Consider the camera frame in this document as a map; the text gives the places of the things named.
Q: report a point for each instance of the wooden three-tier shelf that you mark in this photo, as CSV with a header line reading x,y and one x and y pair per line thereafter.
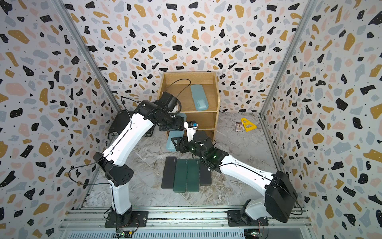
x,y
179,85

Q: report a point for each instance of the small card box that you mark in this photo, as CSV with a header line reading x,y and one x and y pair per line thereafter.
x,y
239,127

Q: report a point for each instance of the black pencil case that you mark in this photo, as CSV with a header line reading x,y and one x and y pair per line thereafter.
x,y
205,175
169,173

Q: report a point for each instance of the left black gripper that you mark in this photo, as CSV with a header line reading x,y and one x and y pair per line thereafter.
x,y
180,125

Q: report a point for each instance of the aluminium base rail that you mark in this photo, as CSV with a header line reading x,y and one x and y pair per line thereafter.
x,y
183,222

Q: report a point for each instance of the black flat case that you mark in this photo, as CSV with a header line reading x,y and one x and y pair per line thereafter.
x,y
121,121

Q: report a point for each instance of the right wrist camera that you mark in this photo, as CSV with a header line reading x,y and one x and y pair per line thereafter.
x,y
191,128

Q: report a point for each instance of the green pencil case left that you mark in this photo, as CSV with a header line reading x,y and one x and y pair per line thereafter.
x,y
180,182

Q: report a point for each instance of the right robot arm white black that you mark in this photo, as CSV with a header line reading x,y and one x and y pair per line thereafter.
x,y
278,195

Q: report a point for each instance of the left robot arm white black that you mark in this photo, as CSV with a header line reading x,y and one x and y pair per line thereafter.
x,y
113,161

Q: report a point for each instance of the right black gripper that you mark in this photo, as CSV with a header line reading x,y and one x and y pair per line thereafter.
x,y
181,145

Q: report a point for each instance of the green pencil case right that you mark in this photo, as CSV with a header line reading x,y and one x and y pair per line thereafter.
x,y
193,176

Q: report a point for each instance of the green pencil case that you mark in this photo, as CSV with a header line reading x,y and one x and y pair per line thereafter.
x,y
180,182
193,176

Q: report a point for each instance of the yellow triangular plastic piece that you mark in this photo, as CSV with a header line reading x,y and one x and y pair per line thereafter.
x,y
248,125

